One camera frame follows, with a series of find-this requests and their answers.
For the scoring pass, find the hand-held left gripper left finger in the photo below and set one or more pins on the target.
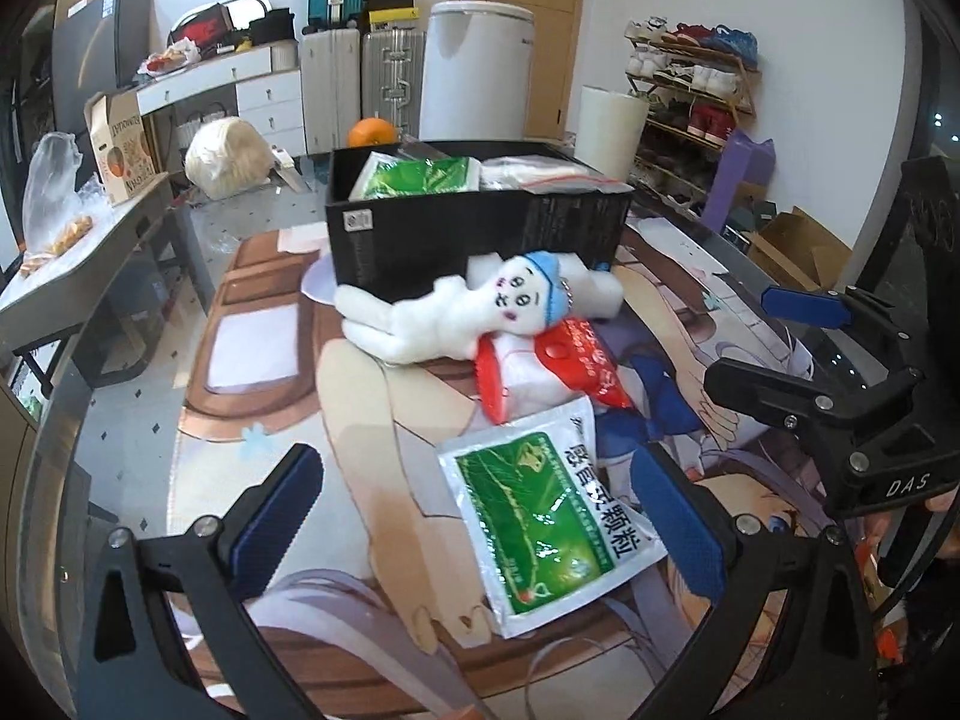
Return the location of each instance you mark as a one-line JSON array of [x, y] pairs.
[[277, 514]]

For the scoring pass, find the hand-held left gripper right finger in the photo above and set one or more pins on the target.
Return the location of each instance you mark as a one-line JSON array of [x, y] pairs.
[[675, 517]]

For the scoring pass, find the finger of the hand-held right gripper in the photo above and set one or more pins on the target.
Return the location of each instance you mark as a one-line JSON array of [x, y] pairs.
[[802, 306], [765, 386]]

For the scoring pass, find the green white medicine packet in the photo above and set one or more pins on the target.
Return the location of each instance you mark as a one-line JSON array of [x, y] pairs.
[[532, 510], [420, 176]]

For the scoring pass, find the red white tissue packet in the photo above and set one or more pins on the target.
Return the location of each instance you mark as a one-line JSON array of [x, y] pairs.
[[581, 360]]

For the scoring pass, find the white plush toy blue cap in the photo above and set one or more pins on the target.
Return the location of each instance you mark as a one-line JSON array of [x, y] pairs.
[[435, 319]]

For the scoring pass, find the zip bag of white laces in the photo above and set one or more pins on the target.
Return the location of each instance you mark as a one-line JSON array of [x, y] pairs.
[[540, 174]]

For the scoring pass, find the black cardboard box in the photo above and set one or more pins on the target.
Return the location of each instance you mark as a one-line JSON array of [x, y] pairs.
[[420, 240]]

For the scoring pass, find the open brown cardboard box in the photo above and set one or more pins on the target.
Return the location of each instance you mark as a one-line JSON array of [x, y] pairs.
[[799, 247]]

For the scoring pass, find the purple stool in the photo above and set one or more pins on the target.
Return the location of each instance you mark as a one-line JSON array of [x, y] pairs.
[[739, 180]]

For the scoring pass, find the printed cartoon table mat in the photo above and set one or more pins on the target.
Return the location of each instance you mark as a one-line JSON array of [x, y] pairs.
[[375, 405]]

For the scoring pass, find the pale round coaster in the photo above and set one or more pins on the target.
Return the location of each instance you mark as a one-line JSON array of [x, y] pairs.
[[316, 283]]

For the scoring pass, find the wooden shoe rack with shoes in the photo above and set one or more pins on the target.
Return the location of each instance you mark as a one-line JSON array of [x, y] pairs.
[[694, 97]]

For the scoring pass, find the white cylinder bin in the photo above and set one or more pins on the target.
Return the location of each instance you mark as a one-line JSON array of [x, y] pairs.
[[609, 131]]

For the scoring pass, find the pale paper sheet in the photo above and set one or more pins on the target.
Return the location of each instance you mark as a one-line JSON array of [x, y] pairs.
[[300, 237]]

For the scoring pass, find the grey side table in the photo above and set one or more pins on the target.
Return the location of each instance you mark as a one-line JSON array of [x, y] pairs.
[[97, 262]]

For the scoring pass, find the white plastic tool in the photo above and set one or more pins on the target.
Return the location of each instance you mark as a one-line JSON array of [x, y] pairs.
[[289, 169]]

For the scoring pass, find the white plastic bag bundle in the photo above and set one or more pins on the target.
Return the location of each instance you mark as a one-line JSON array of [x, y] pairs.
[[225, 157]]

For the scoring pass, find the clear plastic bag of fruit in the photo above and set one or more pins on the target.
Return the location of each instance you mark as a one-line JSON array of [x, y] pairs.
[[52, 195]]

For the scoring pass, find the orange fruit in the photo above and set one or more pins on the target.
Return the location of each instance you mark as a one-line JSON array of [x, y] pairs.
[[371, 133]]

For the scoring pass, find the cardboard fruit box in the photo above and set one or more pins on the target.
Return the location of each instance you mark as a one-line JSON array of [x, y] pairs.
[[124, 150]]

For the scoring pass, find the white round appliance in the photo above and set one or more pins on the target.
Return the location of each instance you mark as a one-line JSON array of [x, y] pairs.
[[476, 71]]

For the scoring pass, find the woven basket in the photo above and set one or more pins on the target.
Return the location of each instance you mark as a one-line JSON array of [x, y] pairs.
[[199, 118]]

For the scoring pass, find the white dresser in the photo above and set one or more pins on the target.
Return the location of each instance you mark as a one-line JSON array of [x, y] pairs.
[[262, 90]]

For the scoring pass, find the smooth silver suitcase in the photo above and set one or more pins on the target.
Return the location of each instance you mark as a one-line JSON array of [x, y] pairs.
[[330, 90]]

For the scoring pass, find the ribbed silver suitcase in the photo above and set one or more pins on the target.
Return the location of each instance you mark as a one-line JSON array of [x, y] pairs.
[[394, 82]]

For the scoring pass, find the red food bag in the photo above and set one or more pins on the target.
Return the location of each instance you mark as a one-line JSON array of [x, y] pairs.
[[169, 58]]

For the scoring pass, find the black bag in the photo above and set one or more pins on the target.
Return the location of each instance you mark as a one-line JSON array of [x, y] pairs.
[[270, 26]]

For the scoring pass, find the grey refrigerator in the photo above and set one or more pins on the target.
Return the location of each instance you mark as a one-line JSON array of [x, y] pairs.
[[97, 52]]

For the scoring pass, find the red black shoe box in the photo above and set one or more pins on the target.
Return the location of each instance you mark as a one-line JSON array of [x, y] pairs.
[[199, 24]]

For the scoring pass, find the yellow black box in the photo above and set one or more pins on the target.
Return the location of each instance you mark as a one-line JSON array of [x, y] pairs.
[[394, 19]]

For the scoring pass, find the white oval mirror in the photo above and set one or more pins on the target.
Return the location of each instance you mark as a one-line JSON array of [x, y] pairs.
[[251, 1]]

